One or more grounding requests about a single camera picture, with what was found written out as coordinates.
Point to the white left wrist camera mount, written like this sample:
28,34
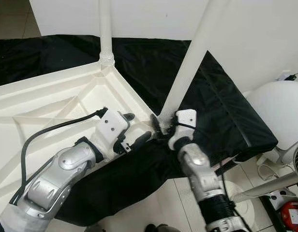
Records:
112,128

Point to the black right robot foot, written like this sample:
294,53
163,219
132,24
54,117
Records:
161,228

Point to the black cloth table cover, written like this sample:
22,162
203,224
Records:
154,63

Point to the dark metal table leg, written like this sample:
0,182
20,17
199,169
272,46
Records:
226,169

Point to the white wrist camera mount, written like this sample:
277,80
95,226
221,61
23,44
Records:
184,123
112,128

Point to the white power adapter box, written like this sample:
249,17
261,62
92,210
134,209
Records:
280,195

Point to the white wall socket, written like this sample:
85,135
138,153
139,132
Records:
287,76

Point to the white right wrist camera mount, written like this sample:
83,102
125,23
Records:
184,123

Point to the white round stand base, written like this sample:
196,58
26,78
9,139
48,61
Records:
241,203

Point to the white plastic table leg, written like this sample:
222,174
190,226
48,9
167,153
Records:
105,29
192,53

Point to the white stand pole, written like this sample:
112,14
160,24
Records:
265,187

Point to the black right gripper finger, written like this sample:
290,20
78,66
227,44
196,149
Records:
155,123

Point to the red round canister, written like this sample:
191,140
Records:
291,215

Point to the white rounded appliance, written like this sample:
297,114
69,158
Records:
277,111

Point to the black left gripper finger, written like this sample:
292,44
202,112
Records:
141,140
128,116

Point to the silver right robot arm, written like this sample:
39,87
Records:
202,179

